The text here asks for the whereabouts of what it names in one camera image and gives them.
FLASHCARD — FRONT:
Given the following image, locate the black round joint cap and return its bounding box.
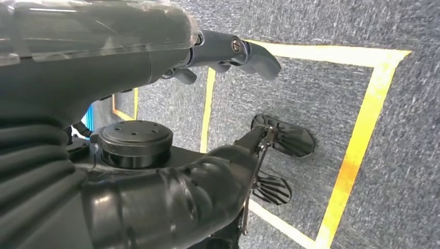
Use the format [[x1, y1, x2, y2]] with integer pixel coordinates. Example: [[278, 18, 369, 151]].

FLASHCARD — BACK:
[[89, 120, 174, 170]]

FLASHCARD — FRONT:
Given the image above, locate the black robot foot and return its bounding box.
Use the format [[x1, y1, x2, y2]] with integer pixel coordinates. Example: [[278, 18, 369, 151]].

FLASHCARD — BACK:
[[250, 114, 316, 159], [252, 170, 293, 206]]

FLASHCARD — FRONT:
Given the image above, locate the yellow floor tape marking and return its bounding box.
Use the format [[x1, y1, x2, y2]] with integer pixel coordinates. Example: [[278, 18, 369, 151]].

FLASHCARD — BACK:
[[199, 39, 413, 249]]

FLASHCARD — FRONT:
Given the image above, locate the black robot leg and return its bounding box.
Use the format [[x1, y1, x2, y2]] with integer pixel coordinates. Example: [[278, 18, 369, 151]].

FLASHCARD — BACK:
[[80, 125, 278, 249]]

